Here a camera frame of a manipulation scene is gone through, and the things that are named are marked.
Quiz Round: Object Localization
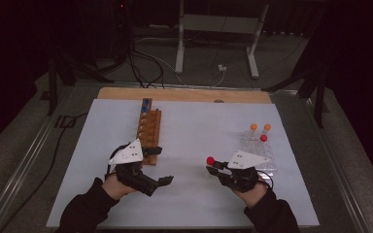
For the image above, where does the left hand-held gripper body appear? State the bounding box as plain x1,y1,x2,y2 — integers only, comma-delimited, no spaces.
107,138,160,198

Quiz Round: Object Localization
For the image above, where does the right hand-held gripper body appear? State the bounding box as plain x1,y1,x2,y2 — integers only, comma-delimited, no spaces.
219,150,270,194

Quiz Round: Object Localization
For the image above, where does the clear plastic tube rack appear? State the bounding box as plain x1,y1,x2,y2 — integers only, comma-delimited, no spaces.
238,129,279,179

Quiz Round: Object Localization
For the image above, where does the wooden test tube rack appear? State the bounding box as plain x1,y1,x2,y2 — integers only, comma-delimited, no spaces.
135,97,163,166

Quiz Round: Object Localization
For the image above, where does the person's left hand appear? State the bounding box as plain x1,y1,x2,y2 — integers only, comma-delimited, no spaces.
101,175,138,201

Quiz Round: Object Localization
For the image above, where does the person's right hand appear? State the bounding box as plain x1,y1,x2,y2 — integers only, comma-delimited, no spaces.
232,183,270,209

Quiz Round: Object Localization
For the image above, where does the white table mat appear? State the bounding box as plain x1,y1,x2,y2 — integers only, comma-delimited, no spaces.
46,97,321,229

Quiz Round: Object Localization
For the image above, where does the wooden board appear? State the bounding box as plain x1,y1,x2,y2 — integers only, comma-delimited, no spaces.
96,86,272,105

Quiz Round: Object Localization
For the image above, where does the black stand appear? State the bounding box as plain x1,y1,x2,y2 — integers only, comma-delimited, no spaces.
261,32,329,129
47,48,116,117

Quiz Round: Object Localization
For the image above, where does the grey metal stand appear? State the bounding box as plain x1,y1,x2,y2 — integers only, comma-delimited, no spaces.
174,0,270,80

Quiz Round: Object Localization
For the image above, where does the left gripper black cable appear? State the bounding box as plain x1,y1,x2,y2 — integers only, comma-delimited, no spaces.
104,143,130,181

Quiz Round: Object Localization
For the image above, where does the black floor cable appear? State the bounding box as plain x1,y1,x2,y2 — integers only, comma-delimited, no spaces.
0,112,89,233

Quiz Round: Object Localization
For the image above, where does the black cable bundle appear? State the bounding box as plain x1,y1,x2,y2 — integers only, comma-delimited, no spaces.
125,32,166,89

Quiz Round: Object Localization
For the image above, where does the white floor cable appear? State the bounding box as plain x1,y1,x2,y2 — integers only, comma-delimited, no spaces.
174,69,226,88

